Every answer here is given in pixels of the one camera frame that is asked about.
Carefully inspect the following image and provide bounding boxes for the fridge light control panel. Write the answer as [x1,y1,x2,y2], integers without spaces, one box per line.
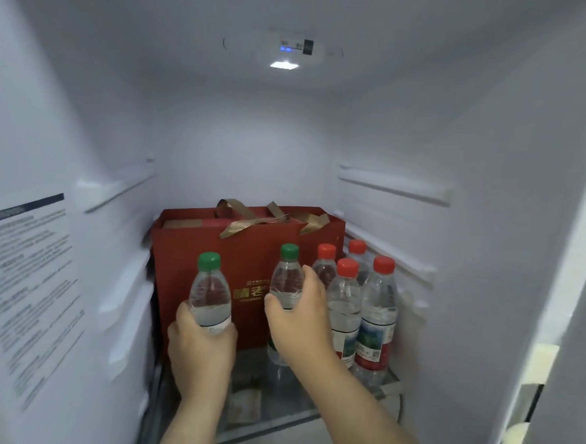
[221,25,345,76]

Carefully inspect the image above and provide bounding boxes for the white door bin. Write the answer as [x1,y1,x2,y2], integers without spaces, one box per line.
[499,340,562,444]

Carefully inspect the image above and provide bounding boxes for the glass fridge shelf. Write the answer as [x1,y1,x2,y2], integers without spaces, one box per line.
[135,338,408,444]

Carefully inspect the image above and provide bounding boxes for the white printed info sticker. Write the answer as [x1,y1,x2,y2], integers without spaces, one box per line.
[0,190,96,416]

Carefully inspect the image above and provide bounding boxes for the brown paper packet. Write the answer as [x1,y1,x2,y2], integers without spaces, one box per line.
[228,388,264,422]

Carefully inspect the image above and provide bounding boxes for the person's right forearm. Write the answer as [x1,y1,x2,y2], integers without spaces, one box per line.
[304,356,452,444]

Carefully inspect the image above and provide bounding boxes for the red gift bag gold handles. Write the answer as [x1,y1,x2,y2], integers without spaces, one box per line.
[145,193,347,361]

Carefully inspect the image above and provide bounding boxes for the green cap water bottle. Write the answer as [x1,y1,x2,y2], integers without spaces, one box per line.
[187,251,236,337]
[263,243,308,367]

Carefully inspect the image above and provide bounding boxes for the person's left hand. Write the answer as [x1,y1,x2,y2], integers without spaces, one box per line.
[163,298,241,403]

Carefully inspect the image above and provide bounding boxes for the person's left forearm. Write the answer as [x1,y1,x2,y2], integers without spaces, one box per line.
[155,389,230,444]

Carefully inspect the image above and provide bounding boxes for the red cap water bottle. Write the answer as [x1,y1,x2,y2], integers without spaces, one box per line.
[345,239,372,285]
[322,257,366,371]
[310,243,340,293]
[352,254,402,391]

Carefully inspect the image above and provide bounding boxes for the white fridge door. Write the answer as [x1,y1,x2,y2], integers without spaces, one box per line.
[493,84,586,444]

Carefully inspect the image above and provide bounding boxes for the person's right hand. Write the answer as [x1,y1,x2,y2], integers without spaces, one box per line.
[260,263,343,374]

